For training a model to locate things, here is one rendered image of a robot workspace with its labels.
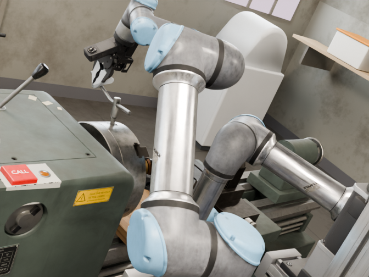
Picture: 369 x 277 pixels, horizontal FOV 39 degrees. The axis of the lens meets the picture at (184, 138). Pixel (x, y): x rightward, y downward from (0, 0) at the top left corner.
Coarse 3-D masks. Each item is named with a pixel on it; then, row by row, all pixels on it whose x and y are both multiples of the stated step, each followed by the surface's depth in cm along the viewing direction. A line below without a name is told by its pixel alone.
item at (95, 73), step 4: (96, 64) 168; (100, 64) 168; (96, 68) 168; (100, 68) 168; (92, 72) 170; (96, 72) 168; (92, 76) 170; (96, 76) 169; (92, 80) 170; (92, 84) 171
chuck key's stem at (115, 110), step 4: (116, 100) 159; (120, 100) 159; (112, 108) 160; (116, 108) 159; (112, 112) 160; (116, 112) 160; (112, 116) 160; (116, 116) 160; (112, 120) 161; (112, 124) 161
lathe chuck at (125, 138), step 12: (120, 132) 158; (132, 132) 161; (120, 144) 154; (132, 144) 157; (132, 156) 155; (132, 168) 154; (144, 168) 157; (144, 180) 158; (132, 192) 155; (132, 204) 159
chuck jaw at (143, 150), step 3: (135, 144) 159; (135, 147) 158; (138, 147) 159; (141, 147) 162; (144, 147) 163; (135, 150) 158; (138, 150) 159; (141, 150) 161; (144, 150) 162; (138, 153) 158; (141, 153) 159; (144, 153) 162; (147, 153) 163; (138, 156) 157; (144, 156) 161; (147, 156) 162
